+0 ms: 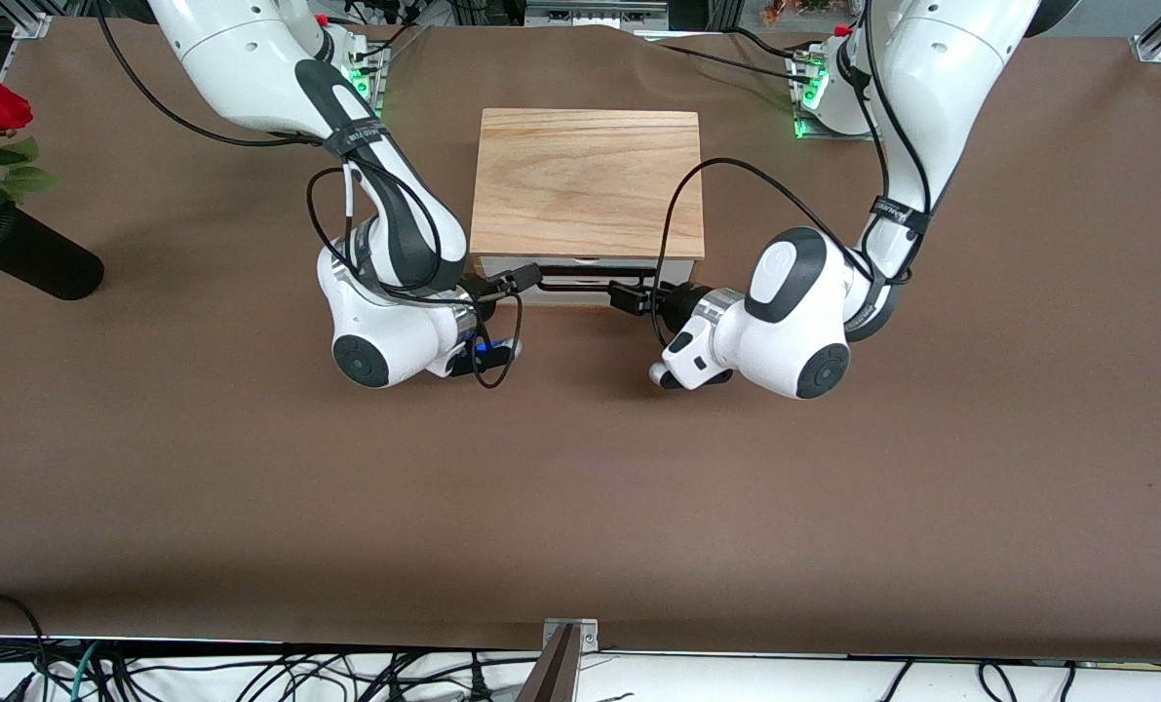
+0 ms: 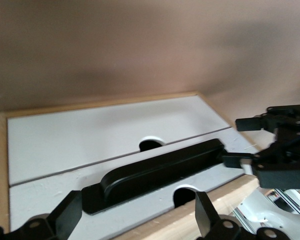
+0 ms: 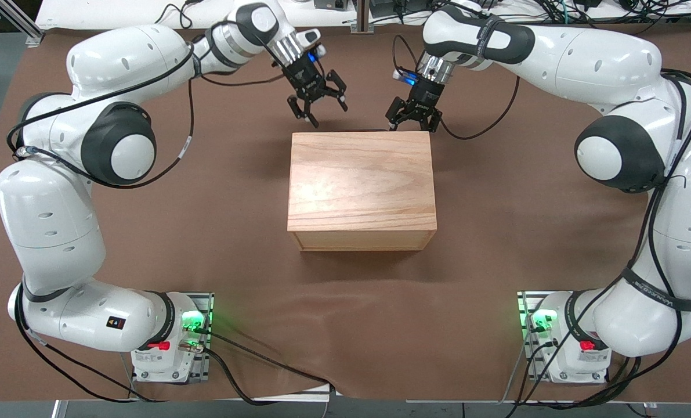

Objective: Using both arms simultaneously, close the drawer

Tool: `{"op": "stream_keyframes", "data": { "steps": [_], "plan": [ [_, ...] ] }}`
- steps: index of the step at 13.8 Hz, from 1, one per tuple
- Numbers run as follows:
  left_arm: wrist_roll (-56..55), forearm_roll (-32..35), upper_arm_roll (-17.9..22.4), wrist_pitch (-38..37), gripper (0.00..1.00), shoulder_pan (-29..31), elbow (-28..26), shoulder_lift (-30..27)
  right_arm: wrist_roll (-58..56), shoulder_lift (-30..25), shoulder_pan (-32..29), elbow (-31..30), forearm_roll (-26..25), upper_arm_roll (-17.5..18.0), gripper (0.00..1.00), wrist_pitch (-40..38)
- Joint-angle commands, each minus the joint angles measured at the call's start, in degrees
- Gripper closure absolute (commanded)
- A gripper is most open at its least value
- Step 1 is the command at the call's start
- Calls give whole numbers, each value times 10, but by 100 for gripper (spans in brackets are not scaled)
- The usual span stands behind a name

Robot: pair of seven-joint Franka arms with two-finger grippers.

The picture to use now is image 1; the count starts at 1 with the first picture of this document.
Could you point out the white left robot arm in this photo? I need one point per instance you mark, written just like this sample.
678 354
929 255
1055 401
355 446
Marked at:
785 331

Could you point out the black cylindrical vase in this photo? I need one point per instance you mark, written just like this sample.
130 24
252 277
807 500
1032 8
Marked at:
39 258

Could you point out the metal edge bracket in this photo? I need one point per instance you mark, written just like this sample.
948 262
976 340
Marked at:
588 634

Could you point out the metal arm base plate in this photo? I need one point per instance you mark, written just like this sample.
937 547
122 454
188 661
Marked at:
373 93
833 132

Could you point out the wooden drawer white front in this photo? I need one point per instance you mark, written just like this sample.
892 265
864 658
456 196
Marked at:
580 297

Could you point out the brown table cover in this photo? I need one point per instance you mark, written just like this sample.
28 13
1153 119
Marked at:
580 487

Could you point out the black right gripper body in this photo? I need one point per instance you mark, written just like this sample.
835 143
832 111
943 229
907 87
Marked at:
483 289

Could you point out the slanted brown metal post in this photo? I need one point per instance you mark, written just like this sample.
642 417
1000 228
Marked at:
551 673

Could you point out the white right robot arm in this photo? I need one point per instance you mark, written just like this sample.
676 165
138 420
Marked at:
385 322

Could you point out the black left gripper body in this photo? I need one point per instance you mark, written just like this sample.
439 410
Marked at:
678 298

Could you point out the aluminium frame rail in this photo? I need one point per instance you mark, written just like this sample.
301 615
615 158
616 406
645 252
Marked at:
595 14

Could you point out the light wooden drawer cabinet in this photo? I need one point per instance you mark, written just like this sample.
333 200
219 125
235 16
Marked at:
588 180

